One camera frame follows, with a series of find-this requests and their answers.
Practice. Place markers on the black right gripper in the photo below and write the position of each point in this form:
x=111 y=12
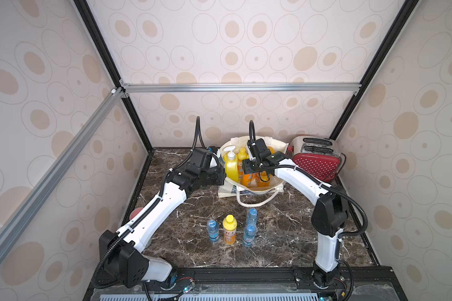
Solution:
x=249 y=165

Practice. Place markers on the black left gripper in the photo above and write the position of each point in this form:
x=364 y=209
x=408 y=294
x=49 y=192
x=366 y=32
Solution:
x=221 y=170

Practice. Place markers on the cream starry night shopping bag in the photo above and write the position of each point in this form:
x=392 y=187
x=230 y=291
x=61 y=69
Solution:
x=232 y=189

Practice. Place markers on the yellow cap juice bottle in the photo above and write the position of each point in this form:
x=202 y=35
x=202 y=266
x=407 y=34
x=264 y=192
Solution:
x=242 y=155
x=248 y=179
x=229 y=229

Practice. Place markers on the orange dish soap pump bottle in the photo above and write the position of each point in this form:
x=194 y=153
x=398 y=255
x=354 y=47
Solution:
x=263 y=179

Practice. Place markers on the yellow dish soap pump bottle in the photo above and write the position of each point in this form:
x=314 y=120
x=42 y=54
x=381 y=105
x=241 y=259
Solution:
x=231 y=163

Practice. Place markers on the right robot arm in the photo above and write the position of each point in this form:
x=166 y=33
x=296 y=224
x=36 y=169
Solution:
x=331 y=205

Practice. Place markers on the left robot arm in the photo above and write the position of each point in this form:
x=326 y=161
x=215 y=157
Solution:
x=122 y=261

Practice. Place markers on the blue cap water bottle rear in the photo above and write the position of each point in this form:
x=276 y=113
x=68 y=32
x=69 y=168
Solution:
x=252 y=216

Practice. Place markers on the blue cap water bottle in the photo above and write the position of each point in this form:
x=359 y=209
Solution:
x=252 y=216
x=213 y=230
x=249 y=235

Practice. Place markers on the blue cap water bottle left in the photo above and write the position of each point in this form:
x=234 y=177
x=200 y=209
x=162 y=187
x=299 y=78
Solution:
x=213 y=230

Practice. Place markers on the blue cap water bottle front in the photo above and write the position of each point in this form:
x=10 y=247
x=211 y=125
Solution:
x=249 y=235

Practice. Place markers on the red white toaster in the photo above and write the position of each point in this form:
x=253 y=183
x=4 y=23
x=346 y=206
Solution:
x=318 y=156

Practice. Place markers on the pink plastic cup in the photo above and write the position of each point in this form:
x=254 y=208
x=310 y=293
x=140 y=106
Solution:
x=135 y=212

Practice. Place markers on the small green circuit board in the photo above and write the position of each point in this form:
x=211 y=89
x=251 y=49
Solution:
x=189 y=288

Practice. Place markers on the silver horizontal frame bar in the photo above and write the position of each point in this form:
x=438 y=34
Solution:
x=254 y=87

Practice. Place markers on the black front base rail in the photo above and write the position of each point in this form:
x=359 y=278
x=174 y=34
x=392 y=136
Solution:
x=294 y=283

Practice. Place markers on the black left frame post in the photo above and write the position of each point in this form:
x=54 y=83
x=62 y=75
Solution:
x=95 y=33

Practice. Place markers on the black frame post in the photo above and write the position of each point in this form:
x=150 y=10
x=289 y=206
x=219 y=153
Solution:
x=95 y=33
x=388 y=42

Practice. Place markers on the black right frame post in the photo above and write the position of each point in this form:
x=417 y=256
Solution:
x=388 y=42

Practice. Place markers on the silver diagonal frame bar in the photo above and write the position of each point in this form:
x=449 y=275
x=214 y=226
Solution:
x=22 y=217

